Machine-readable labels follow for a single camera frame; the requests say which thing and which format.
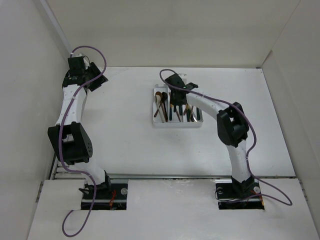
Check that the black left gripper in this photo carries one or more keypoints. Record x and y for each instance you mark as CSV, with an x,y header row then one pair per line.
x,y
98,83

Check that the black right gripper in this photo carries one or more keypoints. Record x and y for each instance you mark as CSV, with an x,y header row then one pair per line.
x,y
173,101

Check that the gold fork green handle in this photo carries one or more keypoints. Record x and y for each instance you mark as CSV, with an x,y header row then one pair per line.
x,y
198,113
188,114

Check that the rose gold fork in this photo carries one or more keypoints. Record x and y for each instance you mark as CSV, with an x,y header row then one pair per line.
x,y
189,112

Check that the black spoon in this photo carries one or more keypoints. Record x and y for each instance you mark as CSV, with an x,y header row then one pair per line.
x,y
163,102

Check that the rose gold spoon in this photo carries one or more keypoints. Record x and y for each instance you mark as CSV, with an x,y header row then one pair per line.
x,y
160,100

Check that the dark wooden spoon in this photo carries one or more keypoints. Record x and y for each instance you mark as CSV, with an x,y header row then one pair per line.
x,y
159,110

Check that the light wooden spoon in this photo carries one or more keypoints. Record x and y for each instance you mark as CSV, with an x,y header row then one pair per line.
x,y
158,100

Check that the rose gold knife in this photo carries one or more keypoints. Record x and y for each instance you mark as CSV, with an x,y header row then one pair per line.
x,y
178,116

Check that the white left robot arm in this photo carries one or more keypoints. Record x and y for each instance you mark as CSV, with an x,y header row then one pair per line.
x,y
76,146

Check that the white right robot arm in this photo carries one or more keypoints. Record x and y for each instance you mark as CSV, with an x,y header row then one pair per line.
x,y
232,128

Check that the white three-compartment tray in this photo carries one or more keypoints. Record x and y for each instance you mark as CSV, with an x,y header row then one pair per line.
x,y
160,122

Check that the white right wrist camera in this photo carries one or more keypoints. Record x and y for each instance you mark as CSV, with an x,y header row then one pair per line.
x,y
183,75

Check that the aluminium rail front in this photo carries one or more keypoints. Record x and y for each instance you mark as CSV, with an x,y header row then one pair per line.
x,y
65,176

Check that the aluminium rail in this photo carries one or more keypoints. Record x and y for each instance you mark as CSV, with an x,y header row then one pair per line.
x,y
65,176
55,169

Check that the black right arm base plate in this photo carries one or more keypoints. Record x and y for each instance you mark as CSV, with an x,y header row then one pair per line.
x,y
229,199

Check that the aluminium rail left side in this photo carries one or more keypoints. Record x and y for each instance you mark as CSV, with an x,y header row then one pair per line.
x,y
55,169

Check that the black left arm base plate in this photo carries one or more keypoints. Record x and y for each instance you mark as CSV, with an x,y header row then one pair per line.
x,y
113,198

